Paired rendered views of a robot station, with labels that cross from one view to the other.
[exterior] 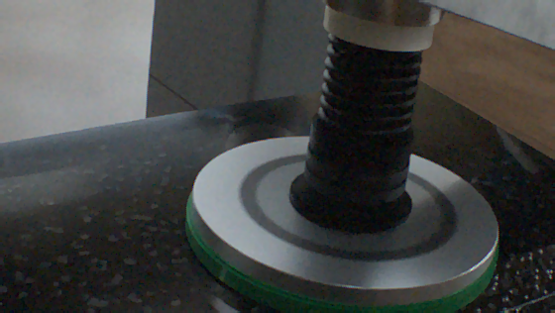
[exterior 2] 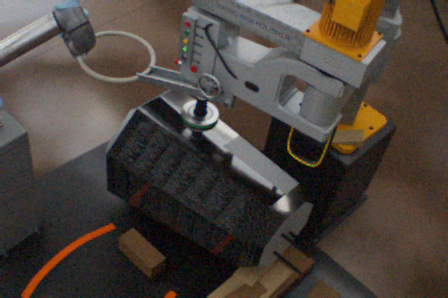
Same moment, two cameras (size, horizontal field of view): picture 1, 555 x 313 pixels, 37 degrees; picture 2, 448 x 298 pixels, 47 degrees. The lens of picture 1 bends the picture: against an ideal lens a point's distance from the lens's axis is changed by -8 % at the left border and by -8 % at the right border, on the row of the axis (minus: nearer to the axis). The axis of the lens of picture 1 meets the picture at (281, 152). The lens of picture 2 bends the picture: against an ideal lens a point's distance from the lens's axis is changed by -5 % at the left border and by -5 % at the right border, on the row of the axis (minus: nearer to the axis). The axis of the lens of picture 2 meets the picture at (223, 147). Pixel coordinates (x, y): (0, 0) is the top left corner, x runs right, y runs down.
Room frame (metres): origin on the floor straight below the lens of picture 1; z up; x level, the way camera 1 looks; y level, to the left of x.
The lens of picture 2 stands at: (1.15, 2.23, 2.88)
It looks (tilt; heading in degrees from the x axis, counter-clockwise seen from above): 44 degrees down; 251
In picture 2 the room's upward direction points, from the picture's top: 11 degrees clockwise
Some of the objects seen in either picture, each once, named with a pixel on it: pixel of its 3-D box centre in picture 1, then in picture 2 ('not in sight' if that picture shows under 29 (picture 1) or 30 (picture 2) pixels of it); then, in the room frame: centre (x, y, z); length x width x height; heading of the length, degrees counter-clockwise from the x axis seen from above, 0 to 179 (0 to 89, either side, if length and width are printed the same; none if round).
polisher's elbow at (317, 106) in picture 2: not in sight; (323, 97); (0.07, 0.42, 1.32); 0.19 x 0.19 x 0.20
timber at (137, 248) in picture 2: not in sight; (141, 253); (0.89, 0.38, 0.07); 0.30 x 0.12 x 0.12; 126
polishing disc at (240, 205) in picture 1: (349, 210); (200, 112); (0.54, -0.05, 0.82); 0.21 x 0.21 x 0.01
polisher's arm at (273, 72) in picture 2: not in sight; (273, 80); (0.27, 0.24, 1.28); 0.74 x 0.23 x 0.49; 135
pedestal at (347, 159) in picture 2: not in sight; (322, 158); (-0.36, -0.06, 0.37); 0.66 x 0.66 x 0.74; 33
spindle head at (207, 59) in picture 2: not in sight; (223, 50); (0.48, 0.01, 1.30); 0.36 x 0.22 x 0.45; 135
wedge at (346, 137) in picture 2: not in sight; (346, 136); (-0.32, 0.17, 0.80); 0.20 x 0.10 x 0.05; 169
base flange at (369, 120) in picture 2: not in sight; (338, 115); (-0.36, -0.06, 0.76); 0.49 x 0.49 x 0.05; 33
